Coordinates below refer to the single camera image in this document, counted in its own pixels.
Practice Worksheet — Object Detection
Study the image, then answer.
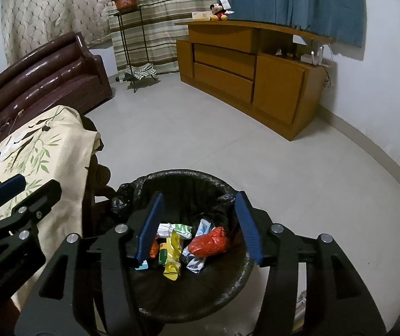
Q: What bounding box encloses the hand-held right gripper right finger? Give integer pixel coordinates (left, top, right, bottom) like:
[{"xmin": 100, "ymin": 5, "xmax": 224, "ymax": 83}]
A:
[{"xmin": 234, "ymin": 191, "xmax": 388, "ymax": 336}]

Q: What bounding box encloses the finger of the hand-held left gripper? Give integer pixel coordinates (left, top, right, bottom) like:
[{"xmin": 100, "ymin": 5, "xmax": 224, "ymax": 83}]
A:
[
  {"xmin": 0, "ymin": 180, "xmax": 62, "ymax": 243},
  {"xmin": 0, "ymin": 174, "xmax": 26, "ymax": 214}
]

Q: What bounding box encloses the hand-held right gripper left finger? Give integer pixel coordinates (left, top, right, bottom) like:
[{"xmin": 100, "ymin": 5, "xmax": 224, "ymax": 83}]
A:
[{"xmin": 14, "ymin": 191, "xmax": 166, "ymax": 336}]

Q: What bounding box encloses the white green plastic bag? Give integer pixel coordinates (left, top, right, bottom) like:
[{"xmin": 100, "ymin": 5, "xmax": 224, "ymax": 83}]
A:
[{"xmin": 157, "ymin": 222, "xmax": 192, "ymax": 240}]

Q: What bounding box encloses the yellow green wrapper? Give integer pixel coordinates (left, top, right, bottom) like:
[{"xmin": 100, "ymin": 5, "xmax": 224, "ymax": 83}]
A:
[{"xmin": 162, "ymin": 231, "xmax": 182, "ymax": 281}]

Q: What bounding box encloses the red plastic bag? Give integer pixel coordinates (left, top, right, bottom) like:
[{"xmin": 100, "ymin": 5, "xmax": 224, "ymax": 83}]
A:
[{"xmin": 188, "ymin": 227, "xmax": 229, "ymax": 257}]

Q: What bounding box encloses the white toothbrush pack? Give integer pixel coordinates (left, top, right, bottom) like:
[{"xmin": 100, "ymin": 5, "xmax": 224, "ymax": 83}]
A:
[{"xmin": 182, "ymin": 247, "xmax": 208, "ymax": 274}]

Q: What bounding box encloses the black bag-lined trash bin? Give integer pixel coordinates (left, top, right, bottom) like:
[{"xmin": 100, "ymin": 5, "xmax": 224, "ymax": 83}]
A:
[{"xmin": 111, "ymin": 170, "xmax": 257, "ymax": 324}]

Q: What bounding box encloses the cream floral tablecloth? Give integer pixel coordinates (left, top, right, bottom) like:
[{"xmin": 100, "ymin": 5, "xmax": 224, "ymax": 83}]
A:
[{"xmin": 0, "ymin": 105, "xmax": 103, "ymax": 309}]

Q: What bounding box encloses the dark brown leather sofa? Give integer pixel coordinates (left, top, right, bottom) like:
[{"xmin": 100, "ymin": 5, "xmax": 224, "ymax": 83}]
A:
[{"xmin": 0, "ymin": 31, "xmax": 114, "ymax": 144}]

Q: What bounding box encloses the wooden cabinet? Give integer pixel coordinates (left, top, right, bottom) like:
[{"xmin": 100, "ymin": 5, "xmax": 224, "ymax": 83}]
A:
[{"xmin": 175, "ymin": 19, "xmax": 337, "ymax": 141}]

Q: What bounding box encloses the checked cloth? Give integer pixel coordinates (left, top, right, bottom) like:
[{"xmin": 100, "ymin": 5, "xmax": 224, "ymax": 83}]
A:
[{"xmin": 123, "ymin": 62, "xmax": 158, "ymax": 82}]

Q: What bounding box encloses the white router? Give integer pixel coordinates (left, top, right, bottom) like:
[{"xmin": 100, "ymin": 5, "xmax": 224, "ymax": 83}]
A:
[{"xmin": 301, "ymin": 44, "xmax": 331, "ymax": 68}]

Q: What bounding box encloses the black metal plant stand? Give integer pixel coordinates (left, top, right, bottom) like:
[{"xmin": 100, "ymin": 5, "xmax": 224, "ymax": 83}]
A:
[{"xmin": 113, "ymin": 5, "xmax": 159, "ymax": 93}]

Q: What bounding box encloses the cream patterned curtain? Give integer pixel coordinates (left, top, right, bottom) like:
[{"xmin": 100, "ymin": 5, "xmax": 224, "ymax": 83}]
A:
[{"xmin": 0, "ymin": 0, "xmax": 111, "ymax": 65}]

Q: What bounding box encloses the mouse plush toy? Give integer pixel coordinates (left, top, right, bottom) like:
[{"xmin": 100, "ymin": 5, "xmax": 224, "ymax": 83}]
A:
[{"xmin": 209, "ymin": 0, "xmax": 235, "ymax": 22}]

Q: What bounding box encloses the blue curtain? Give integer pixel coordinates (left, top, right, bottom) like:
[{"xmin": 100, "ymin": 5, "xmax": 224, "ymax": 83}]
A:
[{"xmin": 216, "ymin": 0, "xmax": 367, "ymax": 48}]

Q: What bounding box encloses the striped curtain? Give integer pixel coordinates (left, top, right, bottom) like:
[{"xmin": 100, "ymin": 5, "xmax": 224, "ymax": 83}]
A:
[{"xmin": 104, "ymin": 0, "xmax": 220, "ymax": 74}]

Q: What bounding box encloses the white cable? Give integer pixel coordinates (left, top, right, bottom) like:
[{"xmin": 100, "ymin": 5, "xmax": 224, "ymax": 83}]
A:
[{"xmin": 322, "ymin": 65, "xmax": 335, "ymax": 88}]

